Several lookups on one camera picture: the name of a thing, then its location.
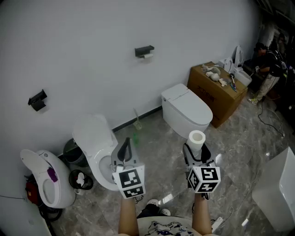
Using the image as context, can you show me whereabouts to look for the small black waste bin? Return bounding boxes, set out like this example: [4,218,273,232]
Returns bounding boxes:
[68,169,94,191]

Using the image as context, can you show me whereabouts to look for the black floor cable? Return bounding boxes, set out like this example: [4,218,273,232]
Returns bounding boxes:
[257,101,285,138]

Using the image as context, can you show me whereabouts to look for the black mesh waste bin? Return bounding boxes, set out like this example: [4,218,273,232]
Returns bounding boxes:
[63,138,89,168]

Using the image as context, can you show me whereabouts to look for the white round toilet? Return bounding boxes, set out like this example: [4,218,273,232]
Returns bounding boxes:
[72,113,126,191]

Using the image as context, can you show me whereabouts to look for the white rectangular smart toilet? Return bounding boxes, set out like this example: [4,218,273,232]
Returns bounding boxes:
[161,83,213,139]

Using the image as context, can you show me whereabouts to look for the red device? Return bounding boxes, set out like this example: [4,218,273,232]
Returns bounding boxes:
[25,181,39,205]

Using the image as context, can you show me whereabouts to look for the person's black shorts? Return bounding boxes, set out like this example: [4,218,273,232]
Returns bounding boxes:
[137,204,162,219]

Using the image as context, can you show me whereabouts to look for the person's printed white shirt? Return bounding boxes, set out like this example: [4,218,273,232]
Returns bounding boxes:
[137,216,201,236]

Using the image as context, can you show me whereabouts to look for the white egg-shaped toilet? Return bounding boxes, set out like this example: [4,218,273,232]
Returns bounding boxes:
[20,149,77,209]

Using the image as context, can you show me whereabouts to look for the white floor cable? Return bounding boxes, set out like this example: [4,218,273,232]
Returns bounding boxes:
[221,170,261,222]

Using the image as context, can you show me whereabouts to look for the brown cardboard box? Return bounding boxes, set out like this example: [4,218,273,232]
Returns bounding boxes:
[187,61,248,129]

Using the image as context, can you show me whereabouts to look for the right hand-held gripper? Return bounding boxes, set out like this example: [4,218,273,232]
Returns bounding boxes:
[183,143,221,194]

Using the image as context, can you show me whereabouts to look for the purple cloth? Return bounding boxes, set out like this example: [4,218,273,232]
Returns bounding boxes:
[47,167,58,183]

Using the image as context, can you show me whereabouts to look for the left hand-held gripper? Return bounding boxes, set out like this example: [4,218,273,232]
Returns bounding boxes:
[110,137,146,200]

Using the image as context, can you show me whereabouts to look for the white toilet paper roll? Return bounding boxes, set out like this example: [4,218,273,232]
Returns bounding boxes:
[186,130,206,159]

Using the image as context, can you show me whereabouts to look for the person's right forearm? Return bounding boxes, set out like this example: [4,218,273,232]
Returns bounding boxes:
[193,192,213,236]

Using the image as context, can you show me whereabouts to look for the white power strip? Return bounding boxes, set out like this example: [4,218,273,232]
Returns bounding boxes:
[211,216,224,232]

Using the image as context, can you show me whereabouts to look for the black wall-mounted roll holder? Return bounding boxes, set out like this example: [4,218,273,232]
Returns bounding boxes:
[135,45,155,63]
[28,89,48,112]

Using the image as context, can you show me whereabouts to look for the black hose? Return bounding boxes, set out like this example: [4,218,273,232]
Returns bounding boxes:
[38,202,63,222]

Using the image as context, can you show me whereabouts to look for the person's left forearm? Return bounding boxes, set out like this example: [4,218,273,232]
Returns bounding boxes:
[118,197,140,236]

